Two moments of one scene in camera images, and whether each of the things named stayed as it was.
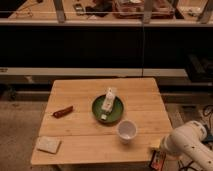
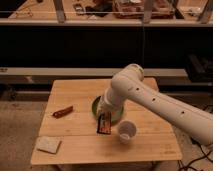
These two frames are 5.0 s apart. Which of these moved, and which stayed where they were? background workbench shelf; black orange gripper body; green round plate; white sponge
Moved: black orange gripper body
Stayed: white sponge; green round plate; background workbench shelf
